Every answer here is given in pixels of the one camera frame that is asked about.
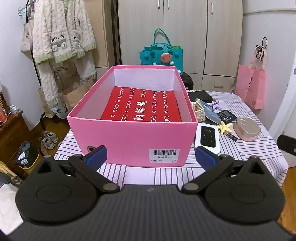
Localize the yellow cloth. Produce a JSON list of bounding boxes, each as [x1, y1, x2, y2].
[[0, 161, 24, 187]]

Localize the red label bottle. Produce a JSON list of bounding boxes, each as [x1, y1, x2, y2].
[[0, 91, 11, 126]]

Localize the pink cardboard box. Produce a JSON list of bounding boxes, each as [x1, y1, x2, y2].
[[67, 65, 198, 167]]

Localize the grey pocket router body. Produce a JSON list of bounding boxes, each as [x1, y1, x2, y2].
[[199, 98, 221, 123]]

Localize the cream claw hair clip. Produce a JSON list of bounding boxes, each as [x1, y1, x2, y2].
[[191, 98, 206, 122]]

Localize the pink tote bag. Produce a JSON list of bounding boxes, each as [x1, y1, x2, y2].
[[235, 46, 267, 110]]

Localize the wire clothes hangers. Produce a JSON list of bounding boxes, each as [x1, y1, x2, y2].
[[18, 0, 36, 18]]

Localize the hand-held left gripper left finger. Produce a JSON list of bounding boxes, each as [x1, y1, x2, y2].
[[37, 145, 121, 193]]

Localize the black coat rack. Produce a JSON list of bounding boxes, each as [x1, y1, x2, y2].
[[25, 0, 50, 130]]

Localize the canvas tote bag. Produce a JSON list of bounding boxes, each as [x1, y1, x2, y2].
[[20, 19, 35, 54]]

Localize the yellow starfish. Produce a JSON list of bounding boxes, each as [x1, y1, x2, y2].
[[217, 121, 232, 135]]

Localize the beige wardrobe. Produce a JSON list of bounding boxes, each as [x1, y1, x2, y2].
[[118, 0, 243, 90]]

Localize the black flat box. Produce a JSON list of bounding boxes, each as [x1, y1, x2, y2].
[[187, 90, 213, 103]]

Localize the grey sneaker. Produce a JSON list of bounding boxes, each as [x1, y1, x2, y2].
[[39, 136, 56, 151], [43, 131, 59, 143]]

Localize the black suitcase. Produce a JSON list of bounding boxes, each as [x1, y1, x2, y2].
[[180, 72, 194, 90]]

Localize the white refrigerator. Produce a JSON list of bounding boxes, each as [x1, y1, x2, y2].
[[242, 0, 296, 139]]

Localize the bin with black bag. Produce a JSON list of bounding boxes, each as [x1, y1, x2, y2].
[[16, 142, 42, 178]]

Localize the black hair ties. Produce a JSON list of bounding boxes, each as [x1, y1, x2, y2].
[[255, 37, 268, 61]]

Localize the teal felt handbag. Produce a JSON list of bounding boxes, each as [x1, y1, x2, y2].
[[139, 28, 182, 73]]

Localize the red printed bag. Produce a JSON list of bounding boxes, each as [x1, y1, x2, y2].
[[100, 86, 182, 122]]

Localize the white pocket router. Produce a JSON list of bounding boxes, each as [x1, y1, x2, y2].
[[194, 125, 220, 156]]

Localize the wooden cabinet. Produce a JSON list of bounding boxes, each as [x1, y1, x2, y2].
[[0, 111, 35, 179]]

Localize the beige cabinet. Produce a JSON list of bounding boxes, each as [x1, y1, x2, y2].
[[87, 0, 116, 70]]

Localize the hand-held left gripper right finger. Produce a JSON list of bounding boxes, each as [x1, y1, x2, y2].
[[181, 147, 264, 194]]

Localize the gold tin case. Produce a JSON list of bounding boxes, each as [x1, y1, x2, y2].
[[233, 117, 261, 141]]

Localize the black battery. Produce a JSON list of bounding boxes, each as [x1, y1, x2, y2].
[[216, 109, 237, 124]]

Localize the striped tablecloth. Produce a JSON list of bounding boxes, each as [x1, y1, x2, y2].
[[54, 90, 289, 188]]

